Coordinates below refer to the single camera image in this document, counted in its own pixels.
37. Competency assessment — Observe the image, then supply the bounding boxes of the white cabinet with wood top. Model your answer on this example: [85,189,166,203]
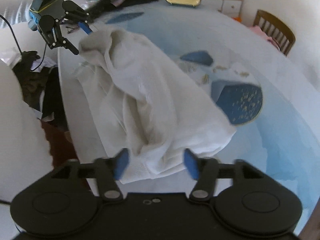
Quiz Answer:
[201,0,244,18]

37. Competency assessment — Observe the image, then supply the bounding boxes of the orange item by cabinet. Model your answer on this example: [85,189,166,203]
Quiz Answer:
[233,17,242,23]

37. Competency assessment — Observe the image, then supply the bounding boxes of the blue patterned table mat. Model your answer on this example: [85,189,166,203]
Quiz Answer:
[102,2,319,188]

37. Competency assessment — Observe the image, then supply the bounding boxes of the pink garment on chair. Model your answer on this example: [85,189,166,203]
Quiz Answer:
[249,25,280,51]

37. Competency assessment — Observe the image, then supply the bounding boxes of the brown wooden chair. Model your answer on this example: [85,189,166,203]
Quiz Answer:
[253,10,296,56]

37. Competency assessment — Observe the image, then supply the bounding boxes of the black cable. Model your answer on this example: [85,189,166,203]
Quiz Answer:
[0,13,48,72]

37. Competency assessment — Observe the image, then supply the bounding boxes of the dark clothes pile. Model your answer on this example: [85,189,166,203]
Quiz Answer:
[13,51,77,167]

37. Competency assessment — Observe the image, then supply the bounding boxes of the white sweater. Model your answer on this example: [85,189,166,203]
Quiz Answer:
[76,26,236,184]

